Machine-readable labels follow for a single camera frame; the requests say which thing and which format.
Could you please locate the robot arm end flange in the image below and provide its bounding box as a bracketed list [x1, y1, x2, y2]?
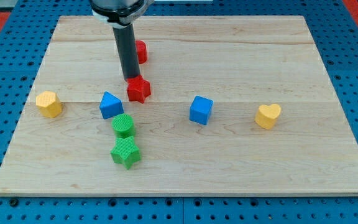
[89, 0, 154, 29]

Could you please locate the blue triangle block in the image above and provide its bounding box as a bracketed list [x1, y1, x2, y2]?
[99, 91, 124, 119]

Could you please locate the yellow hexagon block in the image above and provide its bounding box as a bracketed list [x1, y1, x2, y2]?
[35, 91, 63, 118]

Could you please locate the blue cube block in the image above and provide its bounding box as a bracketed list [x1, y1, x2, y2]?
[189, 96, 213, 125]

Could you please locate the red star block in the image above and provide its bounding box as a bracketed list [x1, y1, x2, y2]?
[127, 75, 151, 103]

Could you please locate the green cylinder block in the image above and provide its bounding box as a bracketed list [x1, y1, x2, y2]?
[111, 113, 136, 138]

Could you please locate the wooden board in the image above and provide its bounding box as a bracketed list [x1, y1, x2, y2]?
[0, 16, 358, 197]

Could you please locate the green star block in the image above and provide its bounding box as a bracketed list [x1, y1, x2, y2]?
[110, 136, 141, 170]

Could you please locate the red cylinder block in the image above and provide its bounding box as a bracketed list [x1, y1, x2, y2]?
[135, 40, 148, 64]

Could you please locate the yellow heart block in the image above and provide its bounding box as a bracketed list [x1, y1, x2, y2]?
[254, 104, 282, 130]

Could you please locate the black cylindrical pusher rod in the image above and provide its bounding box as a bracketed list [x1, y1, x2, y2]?
[113, 24, 140, 80]

